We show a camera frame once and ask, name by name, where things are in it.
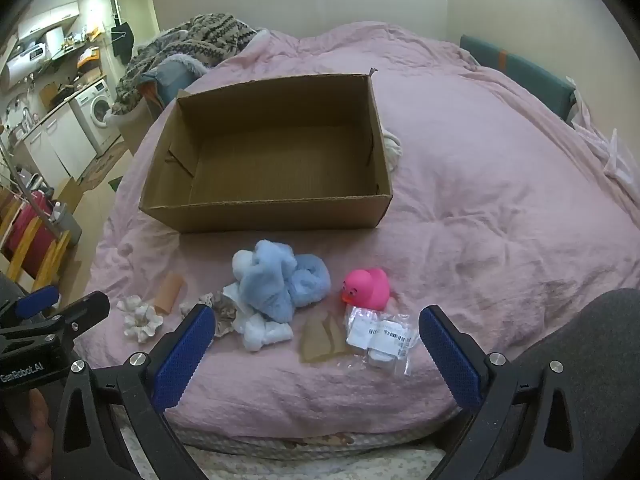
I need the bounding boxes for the blue fluffy socks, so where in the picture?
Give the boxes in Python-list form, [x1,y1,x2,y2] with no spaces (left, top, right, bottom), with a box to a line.
[232,240,332,325]

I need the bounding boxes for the white flower scrunchie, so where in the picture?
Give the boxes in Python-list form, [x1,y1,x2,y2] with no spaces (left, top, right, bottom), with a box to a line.
[116,296,165,343]

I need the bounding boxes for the white crumpled cloth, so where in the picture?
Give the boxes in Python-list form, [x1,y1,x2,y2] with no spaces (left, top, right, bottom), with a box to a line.
[570,90,640,186]

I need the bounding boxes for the clear plastic packet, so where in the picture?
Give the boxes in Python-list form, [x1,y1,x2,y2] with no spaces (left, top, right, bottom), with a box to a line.
[344,306,413,377]

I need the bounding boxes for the tan cardboard tube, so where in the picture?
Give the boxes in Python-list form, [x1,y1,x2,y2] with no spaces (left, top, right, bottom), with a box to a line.
[152,271,187,313]

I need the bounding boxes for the patterned knit blanket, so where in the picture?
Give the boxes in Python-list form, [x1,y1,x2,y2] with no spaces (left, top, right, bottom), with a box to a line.
[111,12,258,116]

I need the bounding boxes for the white microwave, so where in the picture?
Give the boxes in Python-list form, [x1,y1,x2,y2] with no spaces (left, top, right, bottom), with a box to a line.
[17,42,51,61]

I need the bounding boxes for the white fuzzy socks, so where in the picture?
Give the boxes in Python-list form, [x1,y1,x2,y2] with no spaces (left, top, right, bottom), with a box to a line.
[222,282,293,351]

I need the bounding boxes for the pink rubber duck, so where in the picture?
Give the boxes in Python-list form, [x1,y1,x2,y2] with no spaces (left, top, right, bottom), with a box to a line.
[341,267,391,311]

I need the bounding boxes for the brown cardboard box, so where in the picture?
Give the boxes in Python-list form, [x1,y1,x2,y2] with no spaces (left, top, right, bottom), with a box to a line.
[139,67,394,234]

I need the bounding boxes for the white water heater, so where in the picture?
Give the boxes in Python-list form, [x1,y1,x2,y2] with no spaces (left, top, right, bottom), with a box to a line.
[0,55,41,91]

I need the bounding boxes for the grey bin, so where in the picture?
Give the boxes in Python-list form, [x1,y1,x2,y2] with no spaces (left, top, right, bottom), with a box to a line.
[50,202,82,246]

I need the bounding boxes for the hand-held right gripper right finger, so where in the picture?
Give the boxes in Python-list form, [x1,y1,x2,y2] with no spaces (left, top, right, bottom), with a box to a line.
[419,305,588,480]

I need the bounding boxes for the white knotted cloth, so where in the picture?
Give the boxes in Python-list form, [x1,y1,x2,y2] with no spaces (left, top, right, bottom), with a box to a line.
[382,130,403,173]

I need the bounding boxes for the yellow wooden chair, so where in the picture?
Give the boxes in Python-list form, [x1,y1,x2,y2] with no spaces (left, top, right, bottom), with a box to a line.
[0,187,71,291]

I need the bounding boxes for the white washing machine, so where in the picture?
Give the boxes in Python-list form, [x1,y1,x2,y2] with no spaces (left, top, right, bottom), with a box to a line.
[70,78,121,156]

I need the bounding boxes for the floral bedsheet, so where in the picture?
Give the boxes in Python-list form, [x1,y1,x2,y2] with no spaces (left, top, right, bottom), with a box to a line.
[107,405,481,480]

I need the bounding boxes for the red suitcase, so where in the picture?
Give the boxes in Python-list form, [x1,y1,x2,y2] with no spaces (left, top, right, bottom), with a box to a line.
[5,190,56,271]

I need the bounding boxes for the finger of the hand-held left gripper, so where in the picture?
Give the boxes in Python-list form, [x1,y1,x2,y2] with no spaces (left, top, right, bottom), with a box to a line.
[0,285,60,323]
[50,291,111,343]

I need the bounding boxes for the black hanging garment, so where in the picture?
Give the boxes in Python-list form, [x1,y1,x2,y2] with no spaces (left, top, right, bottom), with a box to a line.
[111,20,136,65]

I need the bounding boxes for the white kitchen cabinet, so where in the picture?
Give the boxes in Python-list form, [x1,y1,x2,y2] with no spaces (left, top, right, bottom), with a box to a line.
[22,105,98,181]

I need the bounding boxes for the person's leg in grey trousers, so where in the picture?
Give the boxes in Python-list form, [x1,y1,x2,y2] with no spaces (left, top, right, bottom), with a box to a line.
[515,287,640,480]

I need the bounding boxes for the beige patterned scrunchie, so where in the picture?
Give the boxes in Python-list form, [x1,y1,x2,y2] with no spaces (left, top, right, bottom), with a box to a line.
[199,291,238,338]

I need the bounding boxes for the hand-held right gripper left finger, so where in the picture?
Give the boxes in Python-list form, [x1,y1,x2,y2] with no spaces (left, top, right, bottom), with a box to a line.
[50,304,217,480]

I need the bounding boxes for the blue fur-trimmed jacket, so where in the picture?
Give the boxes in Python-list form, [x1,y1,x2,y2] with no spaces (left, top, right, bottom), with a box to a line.
[141,55,208,111]

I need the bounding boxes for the teal headboard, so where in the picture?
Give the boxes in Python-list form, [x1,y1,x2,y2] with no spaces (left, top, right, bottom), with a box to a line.
[459,35,577,121]

